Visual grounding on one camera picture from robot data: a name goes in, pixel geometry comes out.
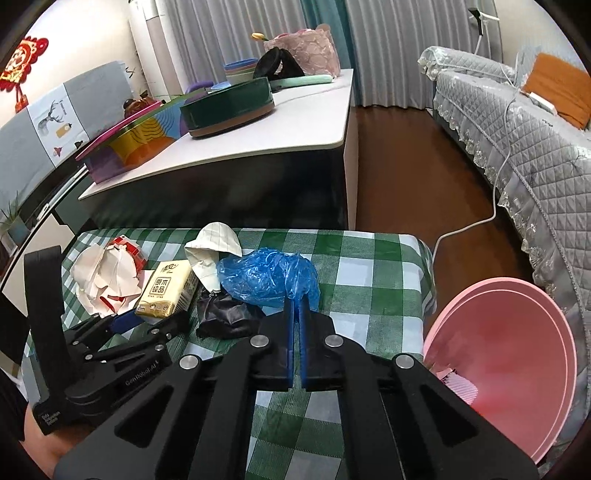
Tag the stack of coloured bowls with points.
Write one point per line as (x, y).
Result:
(240, 71)

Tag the teal curtain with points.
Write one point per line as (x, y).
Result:
(335, 14)

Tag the green white checkered tablecloth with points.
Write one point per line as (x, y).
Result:
(378, 288)

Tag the white paper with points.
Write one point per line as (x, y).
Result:
(108, 280)

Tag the phone holder stand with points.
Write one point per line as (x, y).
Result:
(480, 23)

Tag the cream paper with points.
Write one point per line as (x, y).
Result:
(204, 252)

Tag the dark green round bowl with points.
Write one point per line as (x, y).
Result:
(227, 109)

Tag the grey covered television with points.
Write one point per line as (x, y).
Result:
(41, 138)

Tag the blue plastic bag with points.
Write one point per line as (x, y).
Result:
(266, 277)

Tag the black crumpled bag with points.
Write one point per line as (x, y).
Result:
(222, 317)

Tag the pink patterned basket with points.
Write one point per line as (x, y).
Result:
(314, 50)

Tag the white coffee table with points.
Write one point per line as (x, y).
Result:
(297, 167)

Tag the colourful storage box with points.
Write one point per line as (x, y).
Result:
(137, 139)

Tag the mint green cutting board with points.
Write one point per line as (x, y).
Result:
(294, 82)

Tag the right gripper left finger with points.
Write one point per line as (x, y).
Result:
(275, 367)

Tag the grey curtain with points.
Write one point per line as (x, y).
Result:
(381, 41)

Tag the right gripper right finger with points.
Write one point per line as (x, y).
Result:
(318, 367)

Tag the grey quilted sofa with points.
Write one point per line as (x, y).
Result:
(540, 165)

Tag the person's left hand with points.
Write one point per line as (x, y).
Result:
(47, 450)

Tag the yellow tissue pack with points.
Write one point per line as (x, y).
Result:
(169, 290)

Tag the pink plastic trash bin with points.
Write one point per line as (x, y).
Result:
(511, 341)

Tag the black cap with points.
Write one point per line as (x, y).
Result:
(277, 64)

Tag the red chinese knot ornament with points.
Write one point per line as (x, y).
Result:
(19, 67)

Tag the orange cushion far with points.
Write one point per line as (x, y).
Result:
(567, 87)

